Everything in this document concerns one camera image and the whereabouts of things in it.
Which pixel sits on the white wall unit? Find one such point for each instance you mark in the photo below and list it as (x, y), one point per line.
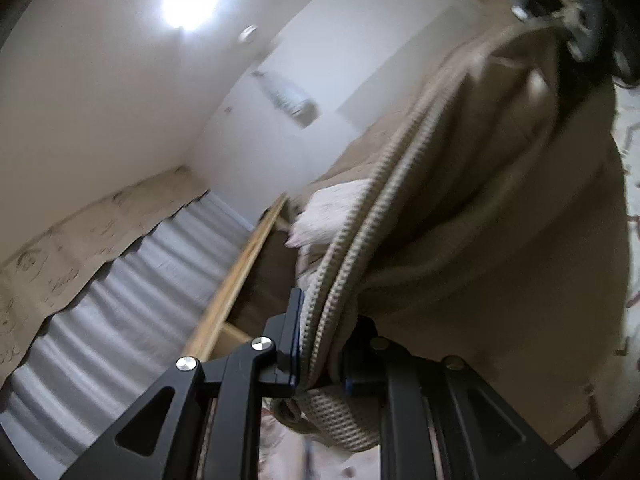
(292, 97)

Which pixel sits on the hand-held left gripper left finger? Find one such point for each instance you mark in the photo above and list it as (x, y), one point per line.
(285, 350)

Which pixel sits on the round ceiling detector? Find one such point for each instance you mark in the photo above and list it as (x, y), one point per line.
(247, 34)

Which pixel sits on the white crumpled cloth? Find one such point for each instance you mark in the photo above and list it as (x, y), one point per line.
(325, 215)

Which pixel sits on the grey curtain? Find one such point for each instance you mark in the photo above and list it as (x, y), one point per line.
(125, 300)

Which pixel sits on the wooden bed frame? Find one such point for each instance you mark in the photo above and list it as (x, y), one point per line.
(235, 285)

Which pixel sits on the white door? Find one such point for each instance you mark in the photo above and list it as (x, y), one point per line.
(415, 55)

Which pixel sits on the beige waffle knit pants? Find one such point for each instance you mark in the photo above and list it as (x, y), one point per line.
(450, 210)

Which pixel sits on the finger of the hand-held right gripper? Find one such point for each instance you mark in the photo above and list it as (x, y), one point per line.
(587, 25)

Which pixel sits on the beige patterned curtain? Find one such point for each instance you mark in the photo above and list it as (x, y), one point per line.
(60, 255)

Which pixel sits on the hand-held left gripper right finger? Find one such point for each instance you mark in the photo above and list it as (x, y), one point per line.
(360, 370)

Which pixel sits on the cartoon printed bed cover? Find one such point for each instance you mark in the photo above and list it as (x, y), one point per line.
(631, 135)

